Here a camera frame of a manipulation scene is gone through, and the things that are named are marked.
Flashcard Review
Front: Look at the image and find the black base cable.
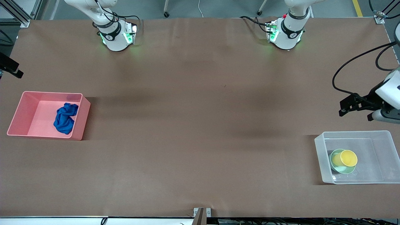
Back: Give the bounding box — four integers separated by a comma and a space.
113, 12, 143, 32
239, 16, 273, 33

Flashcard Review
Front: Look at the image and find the blue cloth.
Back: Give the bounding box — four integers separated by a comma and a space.
53, 102, 79, 135

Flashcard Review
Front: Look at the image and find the aluminium frame profile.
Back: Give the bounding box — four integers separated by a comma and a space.
0, 0, 43, 28

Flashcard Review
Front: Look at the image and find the yellow plastic cup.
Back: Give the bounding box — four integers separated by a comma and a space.
332, 150, 358, 167

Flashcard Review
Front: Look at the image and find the metal table edge bracket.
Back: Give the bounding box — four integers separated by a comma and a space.
193, 207, 212, 225

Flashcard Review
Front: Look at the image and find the light green bowl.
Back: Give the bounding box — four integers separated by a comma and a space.
330, 149, 357, 175

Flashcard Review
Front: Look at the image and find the black right base cable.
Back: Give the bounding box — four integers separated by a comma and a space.
113, 12, 143, 32

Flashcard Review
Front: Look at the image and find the pink plastic bin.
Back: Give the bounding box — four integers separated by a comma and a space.
7, 91, 91, 141

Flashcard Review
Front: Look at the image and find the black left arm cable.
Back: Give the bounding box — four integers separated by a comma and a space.
332, 40, 400, 98

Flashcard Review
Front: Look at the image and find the metal corner bracket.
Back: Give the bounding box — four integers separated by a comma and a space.
374, 10, 387, 24

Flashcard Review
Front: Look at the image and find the black left base cable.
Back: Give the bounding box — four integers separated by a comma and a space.
239, 16, 273, 33

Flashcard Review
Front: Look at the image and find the clear plastic box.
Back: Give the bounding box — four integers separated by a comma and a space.
314, 130, 400, 185

